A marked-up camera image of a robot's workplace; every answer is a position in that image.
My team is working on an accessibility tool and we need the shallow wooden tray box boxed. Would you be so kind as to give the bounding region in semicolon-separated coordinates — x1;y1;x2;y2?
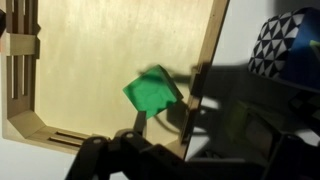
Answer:
1;0;231;160

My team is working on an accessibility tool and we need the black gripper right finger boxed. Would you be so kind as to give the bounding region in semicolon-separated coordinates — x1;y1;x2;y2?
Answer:
263;130;320;180

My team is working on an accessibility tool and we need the black white checker plush cube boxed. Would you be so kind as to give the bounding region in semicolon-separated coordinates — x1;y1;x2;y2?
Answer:
286;89;320;135

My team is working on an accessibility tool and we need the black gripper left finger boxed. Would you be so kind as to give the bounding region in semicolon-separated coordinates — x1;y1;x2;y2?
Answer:
64;110;188;180

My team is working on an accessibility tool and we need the green toy block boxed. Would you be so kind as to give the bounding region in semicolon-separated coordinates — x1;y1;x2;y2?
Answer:
122;63;185;121

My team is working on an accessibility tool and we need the blue plush cube with number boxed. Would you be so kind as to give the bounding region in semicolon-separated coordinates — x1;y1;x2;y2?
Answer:
247;6;320;90

